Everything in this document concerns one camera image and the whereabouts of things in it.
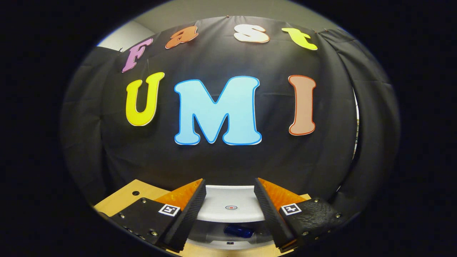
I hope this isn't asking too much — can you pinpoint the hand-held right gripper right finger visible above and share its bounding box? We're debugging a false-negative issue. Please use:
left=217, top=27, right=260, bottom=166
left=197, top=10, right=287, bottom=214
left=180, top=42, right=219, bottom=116
left=254, top=177, right=352, bottom=253

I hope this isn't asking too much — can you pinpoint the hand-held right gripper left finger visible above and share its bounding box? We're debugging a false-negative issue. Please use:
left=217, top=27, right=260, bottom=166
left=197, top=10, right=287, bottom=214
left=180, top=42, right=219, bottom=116
left=98, top=178, right=207, bottom=253

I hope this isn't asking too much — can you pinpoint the blue pop can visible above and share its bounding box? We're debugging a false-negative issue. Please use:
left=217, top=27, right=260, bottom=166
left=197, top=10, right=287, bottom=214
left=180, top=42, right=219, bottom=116
left=224, top=224, right=255, bottom=238

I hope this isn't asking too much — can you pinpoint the grey desktop garbage bin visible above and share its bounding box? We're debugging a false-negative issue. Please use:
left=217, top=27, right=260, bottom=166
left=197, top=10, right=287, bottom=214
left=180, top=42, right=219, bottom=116
left=186, top=185, right=280, bottom=250

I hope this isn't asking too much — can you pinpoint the wooden desktop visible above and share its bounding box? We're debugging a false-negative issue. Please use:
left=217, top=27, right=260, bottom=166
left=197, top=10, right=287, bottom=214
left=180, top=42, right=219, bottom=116
left=94, top=180, right=312, bottom=257

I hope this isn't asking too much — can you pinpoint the black backdrop cloth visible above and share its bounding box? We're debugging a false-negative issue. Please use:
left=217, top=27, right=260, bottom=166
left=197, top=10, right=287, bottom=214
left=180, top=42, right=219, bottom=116
left=61, top=16, right=400, bottom=211

